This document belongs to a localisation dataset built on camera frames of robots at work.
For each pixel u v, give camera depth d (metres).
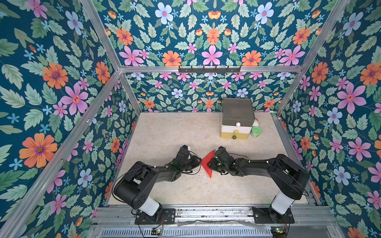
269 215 0.66
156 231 0.72
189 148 0.88
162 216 0.73
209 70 0.93
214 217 0.75
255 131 1.03
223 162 0.71
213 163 0.80
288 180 0.46
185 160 0.74
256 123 1.09
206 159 0.90
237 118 0.91
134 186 0.45
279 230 0.72
